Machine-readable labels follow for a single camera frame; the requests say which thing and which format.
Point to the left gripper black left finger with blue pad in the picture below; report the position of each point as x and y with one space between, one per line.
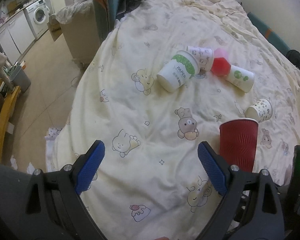
52 207

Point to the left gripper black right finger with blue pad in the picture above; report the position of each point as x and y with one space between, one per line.
250 206

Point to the red ribbed paper cup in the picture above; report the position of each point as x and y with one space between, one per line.
238 141

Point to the small cream patterned paper cup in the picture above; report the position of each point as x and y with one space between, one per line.
260 111

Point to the white cup green tree print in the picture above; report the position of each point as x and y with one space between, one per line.
241 78

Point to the pink faceted plastic cup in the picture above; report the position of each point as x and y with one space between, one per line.
221 65

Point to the large white green paper cup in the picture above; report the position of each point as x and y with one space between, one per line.
182 67

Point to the white cup purple cartoon print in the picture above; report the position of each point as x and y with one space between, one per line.
203 55

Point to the grey trash bin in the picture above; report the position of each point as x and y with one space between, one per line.
18 77

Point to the black clothing pile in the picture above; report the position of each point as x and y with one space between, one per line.
294 57

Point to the yellow wooden chair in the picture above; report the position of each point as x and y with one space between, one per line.
5 114

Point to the cream cartoon bear bedsheet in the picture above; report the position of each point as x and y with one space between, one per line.
151 183

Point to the teal orange bed edge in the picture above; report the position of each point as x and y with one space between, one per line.
269 34

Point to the white kitchen cabinet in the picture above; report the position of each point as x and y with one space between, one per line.
16 37

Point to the cardboard box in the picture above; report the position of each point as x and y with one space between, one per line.
54 27

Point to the beige upholstered sofa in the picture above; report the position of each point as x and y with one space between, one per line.
78 25

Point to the white washing machine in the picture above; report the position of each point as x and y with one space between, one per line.
37 15

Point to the teal green cushion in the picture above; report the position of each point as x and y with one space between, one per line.
106 13

